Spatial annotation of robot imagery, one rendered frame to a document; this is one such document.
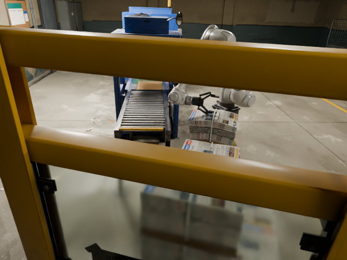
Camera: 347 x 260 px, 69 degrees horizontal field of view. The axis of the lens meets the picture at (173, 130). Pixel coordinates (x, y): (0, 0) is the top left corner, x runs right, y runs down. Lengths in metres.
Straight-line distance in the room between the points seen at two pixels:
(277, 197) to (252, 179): 0.05
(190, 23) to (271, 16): 3.32
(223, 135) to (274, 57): 1.76
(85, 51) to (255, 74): 0.25
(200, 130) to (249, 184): 1.69
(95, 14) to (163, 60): 10.93
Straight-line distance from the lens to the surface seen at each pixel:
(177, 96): 1.95
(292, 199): 0.46
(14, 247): 2.73
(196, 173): 0.44
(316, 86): 0.38
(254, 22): 11.75
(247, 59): 0.36
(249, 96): 2.34
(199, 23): 11.17
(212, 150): 1.67
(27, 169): 0.60
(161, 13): 5.89
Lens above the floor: 1.89
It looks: 26 degrees down
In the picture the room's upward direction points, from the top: 2 degrees clockwise
